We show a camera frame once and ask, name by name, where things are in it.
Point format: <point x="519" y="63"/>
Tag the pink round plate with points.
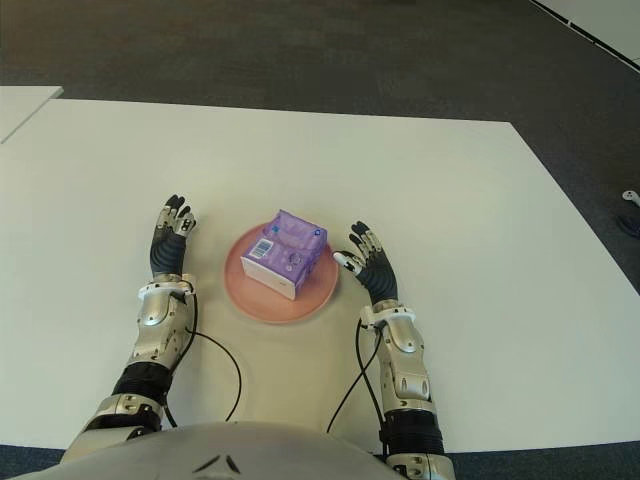
<point x="320" y="295"/>

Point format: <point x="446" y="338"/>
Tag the small white plastic object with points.
<point x="631" y="197"/>

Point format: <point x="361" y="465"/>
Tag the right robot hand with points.
<point x="380" y="275"/>

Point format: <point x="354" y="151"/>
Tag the white table with grey edge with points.
<point x="20" y="107"/>

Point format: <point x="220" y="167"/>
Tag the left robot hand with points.
<point x="167" y="250"/>

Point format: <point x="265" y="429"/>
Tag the grey robot torso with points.
<point x="200" y="450"/>

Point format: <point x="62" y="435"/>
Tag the purple tissue paper pack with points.
<point x="285" y="255"/>

